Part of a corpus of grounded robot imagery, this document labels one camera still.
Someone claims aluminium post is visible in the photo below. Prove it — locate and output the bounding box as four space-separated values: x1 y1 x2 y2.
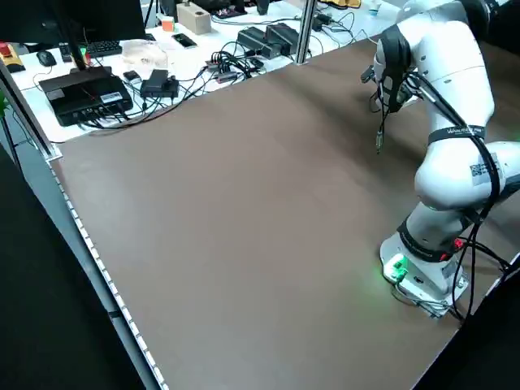
295 0 317 65

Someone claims black monitor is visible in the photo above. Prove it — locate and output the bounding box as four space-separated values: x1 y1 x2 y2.
0 0 148 44

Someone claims wooden block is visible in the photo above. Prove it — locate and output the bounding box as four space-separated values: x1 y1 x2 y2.
176 3 213 35

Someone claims black keyboard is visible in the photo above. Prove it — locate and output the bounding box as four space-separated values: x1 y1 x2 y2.
83 39 124 59

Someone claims white desk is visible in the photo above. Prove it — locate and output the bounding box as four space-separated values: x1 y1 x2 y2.
7 0 383 144

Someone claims black power brick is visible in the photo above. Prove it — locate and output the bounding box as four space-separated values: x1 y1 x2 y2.
236 27 284 59
266 23 302 54

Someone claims black monitor stand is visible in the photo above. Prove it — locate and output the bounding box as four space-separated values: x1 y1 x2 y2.
58 0 93 76

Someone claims black smartphone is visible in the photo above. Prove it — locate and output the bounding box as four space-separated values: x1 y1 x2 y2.
171 32 196 50

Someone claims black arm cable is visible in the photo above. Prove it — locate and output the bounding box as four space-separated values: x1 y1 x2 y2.
367 64 514 327

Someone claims clear plastic bag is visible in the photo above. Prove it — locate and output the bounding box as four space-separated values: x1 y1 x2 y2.
121 38 170 71

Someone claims black electronics box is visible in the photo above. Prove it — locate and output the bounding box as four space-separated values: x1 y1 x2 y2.
39 66 134 128

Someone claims small black power adapter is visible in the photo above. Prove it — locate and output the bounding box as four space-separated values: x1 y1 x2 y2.
141 68 180 99

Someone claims black usb hub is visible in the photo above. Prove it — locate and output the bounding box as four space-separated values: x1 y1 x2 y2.
205 58 239 85

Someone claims aluminium frame rail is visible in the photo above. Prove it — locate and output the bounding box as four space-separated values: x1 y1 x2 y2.
0 60 63 161

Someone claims red emergency stop button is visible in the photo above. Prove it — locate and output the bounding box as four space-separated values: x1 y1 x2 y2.
0 41 23 68

